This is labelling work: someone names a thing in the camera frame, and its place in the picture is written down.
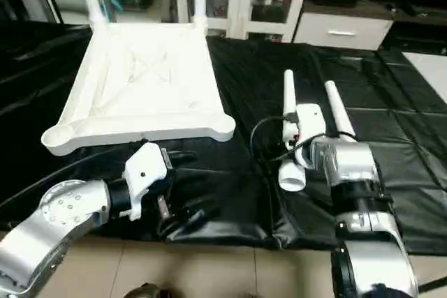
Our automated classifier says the white plastic table top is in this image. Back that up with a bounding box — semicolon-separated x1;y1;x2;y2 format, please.
40;22;237;158

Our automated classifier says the black table mat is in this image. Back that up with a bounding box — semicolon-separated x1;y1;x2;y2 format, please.
0;20;447;255

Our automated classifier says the grey left robot foot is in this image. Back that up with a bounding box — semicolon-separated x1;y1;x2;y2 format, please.
124;282;170;298

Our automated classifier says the white drawer unit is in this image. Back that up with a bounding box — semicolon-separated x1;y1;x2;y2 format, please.
293;12;395;52

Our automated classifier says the black stand leg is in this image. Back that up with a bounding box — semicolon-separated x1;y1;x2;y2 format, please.
418;276;447;293

